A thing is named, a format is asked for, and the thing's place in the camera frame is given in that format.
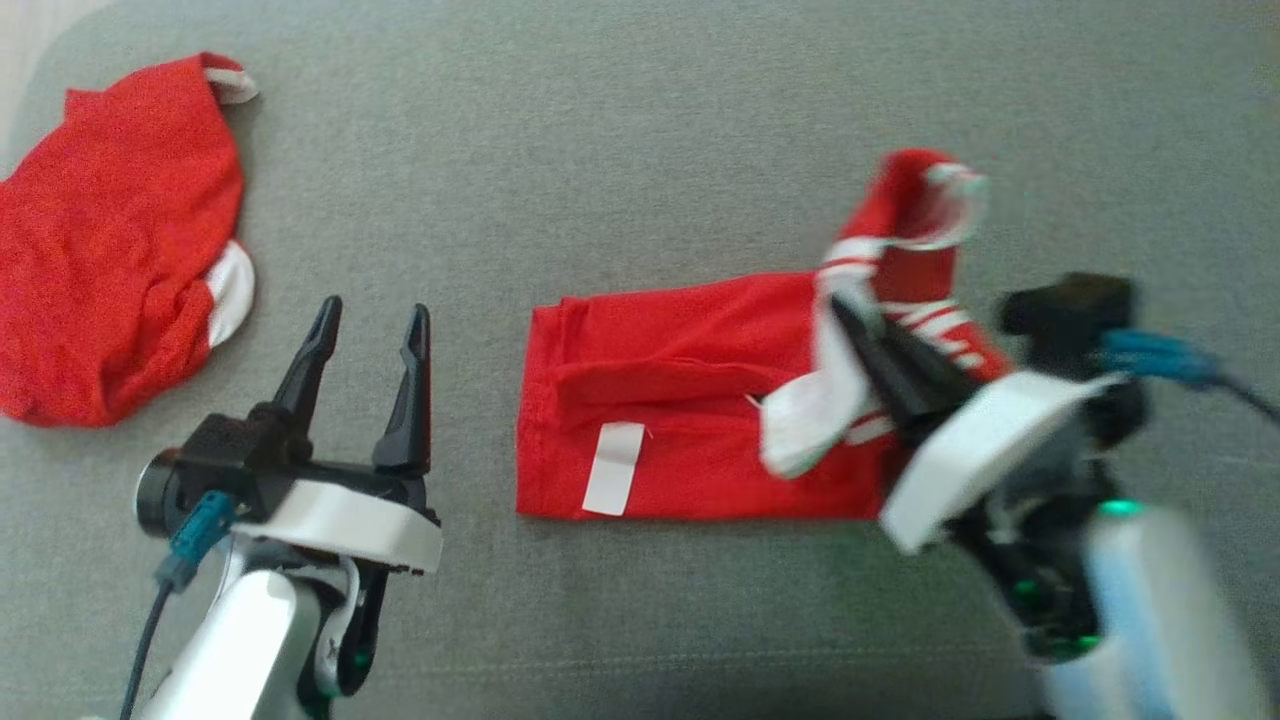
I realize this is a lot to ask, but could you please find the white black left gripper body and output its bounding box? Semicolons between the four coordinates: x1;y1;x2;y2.
258;460;443;699

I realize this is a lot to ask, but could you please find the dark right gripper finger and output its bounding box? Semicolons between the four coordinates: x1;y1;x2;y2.
830;297;936;443
885;322;981;421

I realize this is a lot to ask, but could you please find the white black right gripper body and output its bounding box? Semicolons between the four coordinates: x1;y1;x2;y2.
878;370;1126;661

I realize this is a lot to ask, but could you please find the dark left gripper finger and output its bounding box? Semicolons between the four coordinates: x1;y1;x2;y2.
372;303;433;479
268;295;343;446

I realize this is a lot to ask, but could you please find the red basketball jersey white trim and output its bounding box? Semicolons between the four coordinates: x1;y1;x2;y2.
515;148;1011;521

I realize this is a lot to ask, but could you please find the red mesh garment white hem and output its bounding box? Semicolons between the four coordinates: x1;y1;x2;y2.
0;52;259;429

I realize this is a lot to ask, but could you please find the left camera cable blue plug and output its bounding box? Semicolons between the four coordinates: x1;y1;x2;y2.
120;490;239;720

